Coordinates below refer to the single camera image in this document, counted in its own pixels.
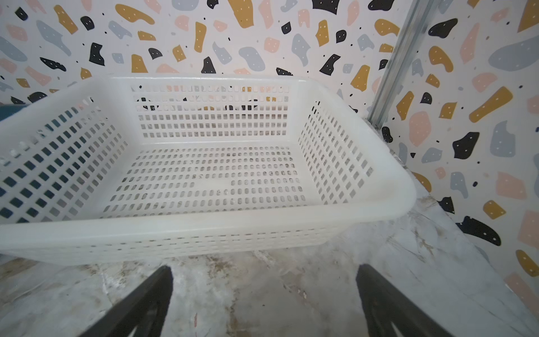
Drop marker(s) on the aluminium corner post right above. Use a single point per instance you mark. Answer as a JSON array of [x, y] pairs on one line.
[[415, 26]]

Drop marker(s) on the teal plastic basket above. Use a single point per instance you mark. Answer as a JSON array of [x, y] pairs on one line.
[[9, 110]]

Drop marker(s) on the white plastic basket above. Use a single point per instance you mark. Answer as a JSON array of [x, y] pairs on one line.
[[119, 169]]

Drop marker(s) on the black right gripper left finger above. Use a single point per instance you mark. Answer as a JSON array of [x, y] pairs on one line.
[[142, 313]]

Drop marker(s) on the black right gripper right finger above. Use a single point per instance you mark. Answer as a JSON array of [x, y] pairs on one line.
[[388, 312]]

